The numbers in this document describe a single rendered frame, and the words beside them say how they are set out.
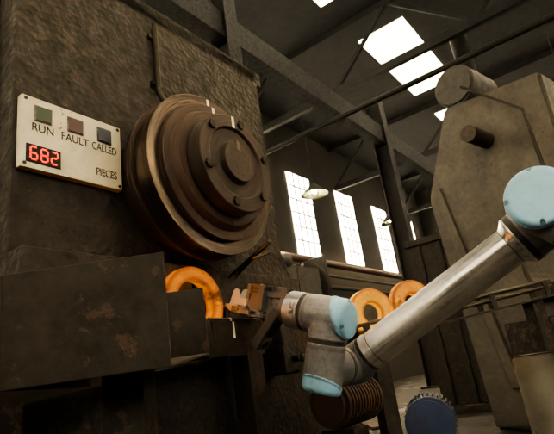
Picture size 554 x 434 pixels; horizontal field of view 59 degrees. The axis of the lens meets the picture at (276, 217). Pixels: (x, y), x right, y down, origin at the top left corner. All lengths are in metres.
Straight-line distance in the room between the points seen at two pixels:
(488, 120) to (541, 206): 2.98
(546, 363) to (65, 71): 1.48
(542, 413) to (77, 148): 1.37
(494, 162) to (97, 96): 2.98
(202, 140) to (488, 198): 2.84
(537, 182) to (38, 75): 1.12
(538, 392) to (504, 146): 2.51
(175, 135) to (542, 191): 0.83
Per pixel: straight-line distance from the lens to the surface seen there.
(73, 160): 1.27
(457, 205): 3.93
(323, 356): 1.12
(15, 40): 1.38
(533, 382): 1.55
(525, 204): 0.98
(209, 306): 1.27
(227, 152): 1.30
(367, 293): 1.59
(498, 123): 3.89
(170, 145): 1.27
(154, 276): 0.62
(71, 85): 1.40
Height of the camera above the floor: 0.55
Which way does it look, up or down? 18 degrees up
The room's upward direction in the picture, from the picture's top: 8 degrees counter-clockwise
